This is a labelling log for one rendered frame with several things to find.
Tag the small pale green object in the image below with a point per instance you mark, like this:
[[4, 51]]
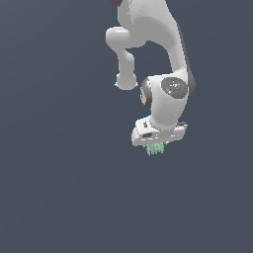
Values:
[[154, 148]]

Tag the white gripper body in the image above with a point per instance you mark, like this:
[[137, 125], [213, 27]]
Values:
[[154, 133]]

